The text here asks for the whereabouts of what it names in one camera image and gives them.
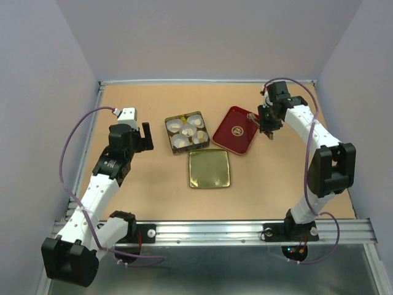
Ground metal tongs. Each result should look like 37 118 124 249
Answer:
246 112 273 140

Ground small electronics board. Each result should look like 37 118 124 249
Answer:
281 246 308 262

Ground red lacquer tray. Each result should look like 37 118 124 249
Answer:
212 106 259 155

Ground square chocolate tin box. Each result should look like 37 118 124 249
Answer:
165 111 211 155

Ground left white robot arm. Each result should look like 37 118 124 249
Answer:
41 122 154 287

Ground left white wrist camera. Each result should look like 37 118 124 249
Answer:
117 108 138 130

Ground gold tin lid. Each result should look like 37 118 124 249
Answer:
189 149 231 189

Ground white paper cup centre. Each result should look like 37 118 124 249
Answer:
179 124 197 137

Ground white paper cup back-right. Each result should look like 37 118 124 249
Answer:
187 114 204 128

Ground white paper cup front-right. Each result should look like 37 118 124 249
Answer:
192 130 208 144

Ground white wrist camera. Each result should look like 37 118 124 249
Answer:
117 108 138 130
260 87 272 107

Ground white paper cup front-left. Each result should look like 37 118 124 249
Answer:
171 133 190 149

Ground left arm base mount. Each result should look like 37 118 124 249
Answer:
110 211 157 245

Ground white paper cup back-left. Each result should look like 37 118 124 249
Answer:
166 119 183 133

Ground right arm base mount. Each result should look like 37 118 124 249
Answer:
262 213 319 242

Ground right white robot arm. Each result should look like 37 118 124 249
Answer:
258 78 356 242

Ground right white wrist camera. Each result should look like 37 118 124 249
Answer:
260 87 272 107

